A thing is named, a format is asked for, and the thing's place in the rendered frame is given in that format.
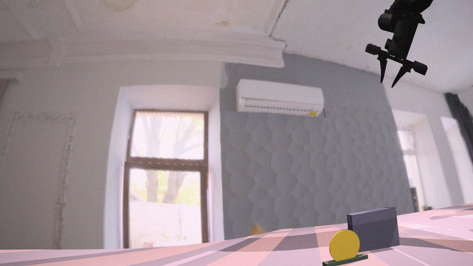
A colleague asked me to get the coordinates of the gold coin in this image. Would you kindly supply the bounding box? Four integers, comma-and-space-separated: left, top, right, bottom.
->
329, 230, 360, 261

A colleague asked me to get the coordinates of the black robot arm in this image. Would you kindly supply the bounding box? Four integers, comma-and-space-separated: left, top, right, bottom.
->
378, 0, 433, 39

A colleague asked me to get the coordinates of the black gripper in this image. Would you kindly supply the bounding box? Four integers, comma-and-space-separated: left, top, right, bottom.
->
365, 33, 428, 88

